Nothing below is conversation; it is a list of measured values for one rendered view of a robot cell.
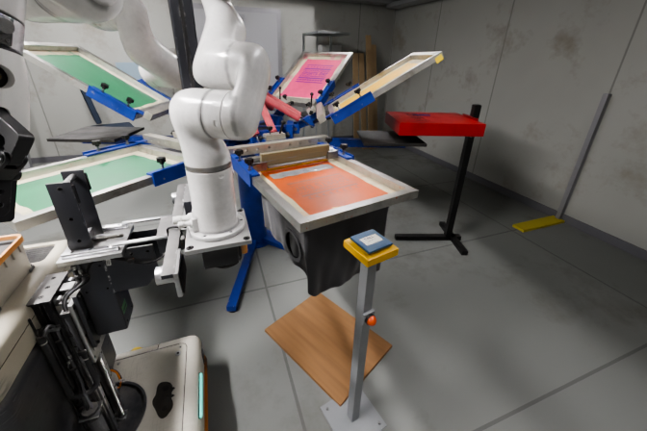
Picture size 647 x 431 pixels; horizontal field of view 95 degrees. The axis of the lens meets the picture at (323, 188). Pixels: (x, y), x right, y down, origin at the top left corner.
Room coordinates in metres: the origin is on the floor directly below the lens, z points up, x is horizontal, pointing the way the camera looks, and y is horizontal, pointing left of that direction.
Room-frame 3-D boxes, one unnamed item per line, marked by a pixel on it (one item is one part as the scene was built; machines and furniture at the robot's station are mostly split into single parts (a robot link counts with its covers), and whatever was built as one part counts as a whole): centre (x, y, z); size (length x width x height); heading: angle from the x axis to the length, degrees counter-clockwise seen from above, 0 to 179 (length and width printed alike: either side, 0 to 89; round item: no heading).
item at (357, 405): (0.82, -0.16, 0.48); 0.22 x 0.22 x 0.96; 32
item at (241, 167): (1.42, 0.40, 0.98); 0.30 x 0.05 x 0.07; 32
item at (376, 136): (2.28, -0.07, 0.91); 1.34 x 0.41 x 0.08; 92
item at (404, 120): (2.31, -0.82, 1.06); 0.61 x 0.46 x 0.12; 92
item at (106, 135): (2.23, 1.27, 0.91); 1.34 x 0.41 x 0.08; 92
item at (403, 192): (1.36, 0.04, 0.97); 0.79 x 0.58 x 0.04; 32
